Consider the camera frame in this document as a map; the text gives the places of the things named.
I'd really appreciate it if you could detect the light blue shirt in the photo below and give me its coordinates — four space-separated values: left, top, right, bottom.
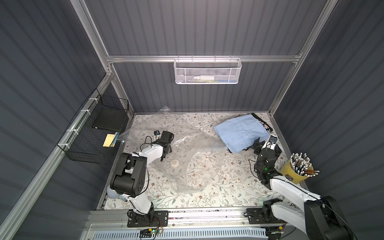
214 114 271 153

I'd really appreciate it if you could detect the red plaid shirt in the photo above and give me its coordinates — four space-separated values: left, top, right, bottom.
251 113 274 133

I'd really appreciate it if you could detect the clear plastic vacuum bag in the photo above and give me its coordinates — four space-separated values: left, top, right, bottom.
118 113 228 194

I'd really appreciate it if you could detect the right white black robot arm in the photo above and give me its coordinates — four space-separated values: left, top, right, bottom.
251 136 357 240

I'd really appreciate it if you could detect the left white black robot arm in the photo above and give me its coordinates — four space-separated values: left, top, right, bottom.
107 131 174 217

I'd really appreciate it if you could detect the yellow cup of pens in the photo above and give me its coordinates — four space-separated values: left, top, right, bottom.
281 153 320 184

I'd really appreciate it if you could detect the yellow notepad in basket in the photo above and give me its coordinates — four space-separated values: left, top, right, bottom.
103 134 116 148

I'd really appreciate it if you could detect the black box in basket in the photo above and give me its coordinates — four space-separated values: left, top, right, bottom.
92 108 127 132

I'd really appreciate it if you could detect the white bottle in basket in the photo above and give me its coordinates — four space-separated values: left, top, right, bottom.
194 75 215 82

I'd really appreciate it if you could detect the white vented panel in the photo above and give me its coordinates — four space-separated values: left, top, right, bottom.
91 227 269 240

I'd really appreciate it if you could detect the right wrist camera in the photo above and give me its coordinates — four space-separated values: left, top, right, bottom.
263 136 278 150

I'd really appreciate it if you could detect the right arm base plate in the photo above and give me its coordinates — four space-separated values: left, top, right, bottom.
243 208 285 225

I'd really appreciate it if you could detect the white wire mesh basket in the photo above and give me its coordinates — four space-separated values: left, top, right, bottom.
174 60 243 85

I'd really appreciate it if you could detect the black wire wall basket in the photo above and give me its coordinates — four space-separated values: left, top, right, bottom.
58 91 129 165

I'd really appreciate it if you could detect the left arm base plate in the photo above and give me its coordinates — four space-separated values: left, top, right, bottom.
127 210 169 228

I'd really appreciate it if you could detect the aluminium frame back crossbar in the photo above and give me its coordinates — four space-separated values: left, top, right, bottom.
106 55 301 63

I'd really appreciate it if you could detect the aluminium front rail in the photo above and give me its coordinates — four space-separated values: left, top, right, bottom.
85 205 331 230

